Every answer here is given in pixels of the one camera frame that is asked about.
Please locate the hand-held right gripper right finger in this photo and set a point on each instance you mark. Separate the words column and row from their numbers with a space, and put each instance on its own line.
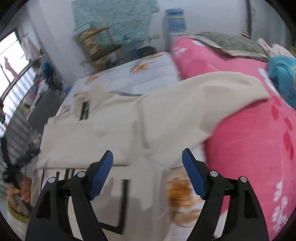
column 192, row 171

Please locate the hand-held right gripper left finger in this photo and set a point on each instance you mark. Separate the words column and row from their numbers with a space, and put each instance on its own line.
column 103, row 171

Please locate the cream zip jacket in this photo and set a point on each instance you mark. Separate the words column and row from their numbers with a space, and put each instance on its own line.
column 161, row 111

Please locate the pink floral blanket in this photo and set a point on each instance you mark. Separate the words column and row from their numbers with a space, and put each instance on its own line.
column 242, row 143

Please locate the green basin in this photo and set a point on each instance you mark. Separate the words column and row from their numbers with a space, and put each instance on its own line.
column 17, row 214

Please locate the metal railing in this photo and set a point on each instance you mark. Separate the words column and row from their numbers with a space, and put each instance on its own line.
column 20, row 99

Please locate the floral bed sheet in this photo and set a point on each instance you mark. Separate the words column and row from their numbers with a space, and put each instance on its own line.
column 150, row 69

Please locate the wooden shelf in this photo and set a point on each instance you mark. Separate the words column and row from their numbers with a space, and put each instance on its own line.
column 94, row 42

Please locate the teal cloth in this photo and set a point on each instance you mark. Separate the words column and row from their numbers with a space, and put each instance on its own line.
column 282, row 74

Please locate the grey-green blanket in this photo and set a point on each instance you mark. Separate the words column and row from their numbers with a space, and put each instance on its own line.
column 231, row 44

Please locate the pink hanging garment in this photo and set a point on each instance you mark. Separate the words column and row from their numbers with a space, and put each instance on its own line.
column 10, row 68

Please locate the pale pink cloth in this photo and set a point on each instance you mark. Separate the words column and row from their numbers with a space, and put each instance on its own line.
column 275, row 49

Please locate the window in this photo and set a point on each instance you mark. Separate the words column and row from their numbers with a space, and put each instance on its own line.
column 11, row 51

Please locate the blue water jug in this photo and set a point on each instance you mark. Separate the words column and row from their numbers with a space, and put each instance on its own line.
column 176, row 20

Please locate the wall socket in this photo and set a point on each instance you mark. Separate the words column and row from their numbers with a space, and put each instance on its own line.
column 154, row 36

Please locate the teal wall hanging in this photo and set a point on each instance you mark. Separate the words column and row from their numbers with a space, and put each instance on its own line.
column 120, row 16

